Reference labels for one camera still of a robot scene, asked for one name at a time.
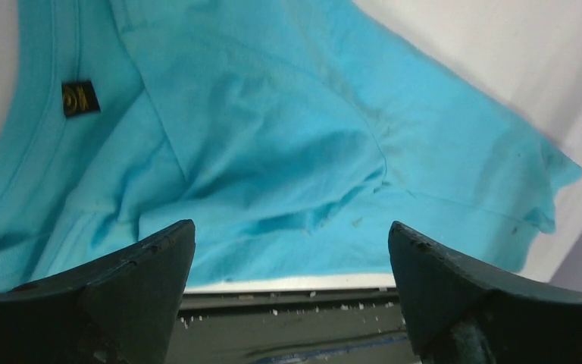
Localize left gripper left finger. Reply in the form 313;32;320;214
0;220;196;363

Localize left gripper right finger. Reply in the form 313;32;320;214
388;222;582;363

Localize turquoise t-shirt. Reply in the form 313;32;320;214
0;1;582;290

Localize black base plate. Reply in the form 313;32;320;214
165;288;420;364

